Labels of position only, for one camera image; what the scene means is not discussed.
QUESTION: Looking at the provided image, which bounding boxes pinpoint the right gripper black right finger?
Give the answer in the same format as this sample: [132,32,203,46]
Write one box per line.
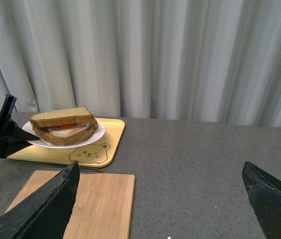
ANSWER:
[242,161,281,239]

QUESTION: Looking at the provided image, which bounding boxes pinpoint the bamboo cutting board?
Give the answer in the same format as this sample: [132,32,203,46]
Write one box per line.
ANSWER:
[4,170,135,239]

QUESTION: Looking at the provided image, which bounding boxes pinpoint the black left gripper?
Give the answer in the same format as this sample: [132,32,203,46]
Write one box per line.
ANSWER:
[0,94,40,157]

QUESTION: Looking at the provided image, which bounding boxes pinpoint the bread slice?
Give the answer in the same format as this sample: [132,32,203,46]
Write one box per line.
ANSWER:
[30,107,94,128]
[32,119,98,145]

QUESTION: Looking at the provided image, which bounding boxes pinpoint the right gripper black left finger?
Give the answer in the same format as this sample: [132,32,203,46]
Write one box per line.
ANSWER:
[0,162,80,239]

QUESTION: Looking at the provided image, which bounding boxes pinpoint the yellow bear tray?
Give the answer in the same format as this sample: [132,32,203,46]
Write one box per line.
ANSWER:
[8,118,125,168]

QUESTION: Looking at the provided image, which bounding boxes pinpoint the white round plate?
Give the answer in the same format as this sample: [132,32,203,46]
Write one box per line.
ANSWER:
[27,120,105,149]

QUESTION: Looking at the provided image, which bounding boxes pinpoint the fried egg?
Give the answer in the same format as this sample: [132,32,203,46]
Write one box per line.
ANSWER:
[46,122,90,137]

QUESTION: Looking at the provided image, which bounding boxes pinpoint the grey curtain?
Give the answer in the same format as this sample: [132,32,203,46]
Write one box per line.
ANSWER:
[0,0,281,127]

